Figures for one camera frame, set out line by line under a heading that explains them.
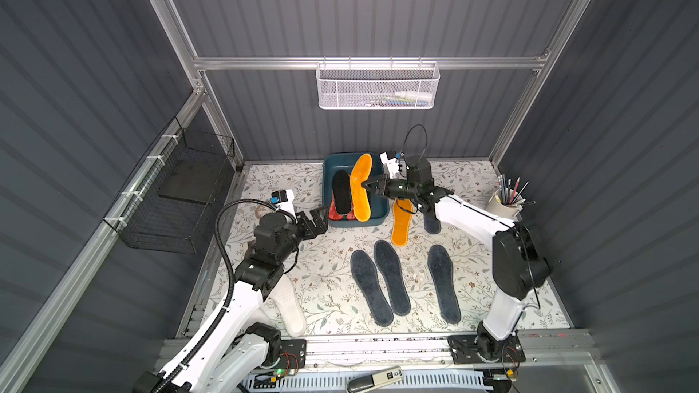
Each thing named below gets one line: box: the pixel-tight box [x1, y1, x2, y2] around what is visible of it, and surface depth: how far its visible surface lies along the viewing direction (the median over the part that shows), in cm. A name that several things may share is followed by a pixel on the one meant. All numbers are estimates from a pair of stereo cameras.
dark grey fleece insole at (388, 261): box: [373, 239, 412, 317], surface depth 89 cm
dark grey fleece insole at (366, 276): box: [350, 249, 395, 327], surface depth 87 cm
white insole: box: [267, 274, 307, 338], surface depth 82 cm
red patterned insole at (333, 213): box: [328, 196, 344, 221], surface depth 104 cm
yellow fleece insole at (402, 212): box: [391, 198, 415, 248], surface depth 101 cm
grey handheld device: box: [345, 365, 404, 393], surface depth 68 cm
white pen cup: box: [486, 188, 524, 218], surface depth 96 cm
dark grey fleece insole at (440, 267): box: [426, 243, 462, 324], surface depth 88 cm
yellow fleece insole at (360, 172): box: [350, 153, 373, 222], surface depth 86 cm
